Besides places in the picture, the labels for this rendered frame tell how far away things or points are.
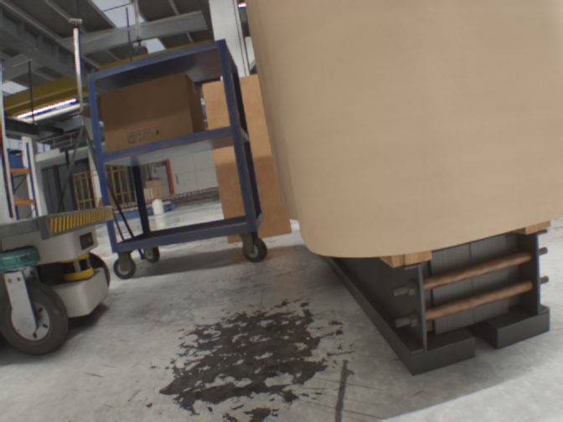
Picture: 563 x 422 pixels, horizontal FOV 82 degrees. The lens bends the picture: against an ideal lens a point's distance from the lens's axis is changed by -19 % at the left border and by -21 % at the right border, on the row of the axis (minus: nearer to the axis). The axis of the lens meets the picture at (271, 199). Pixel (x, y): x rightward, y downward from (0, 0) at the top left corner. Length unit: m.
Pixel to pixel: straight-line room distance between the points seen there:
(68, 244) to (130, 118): 0.82
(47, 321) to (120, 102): 1.07
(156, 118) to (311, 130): 1.26
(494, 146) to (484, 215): 0.08
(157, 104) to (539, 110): 1.46
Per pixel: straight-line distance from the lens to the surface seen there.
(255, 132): 2.22
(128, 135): 1.71
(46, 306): 0.95
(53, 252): 1.06
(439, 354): 0.59
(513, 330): 0.65
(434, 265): 0.59
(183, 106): 1.65
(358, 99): 0.42
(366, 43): 0.43
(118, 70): 1.73
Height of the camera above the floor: 0.31
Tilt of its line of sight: 3 degrees down
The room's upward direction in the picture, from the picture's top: 10 degrees counter-clockwise
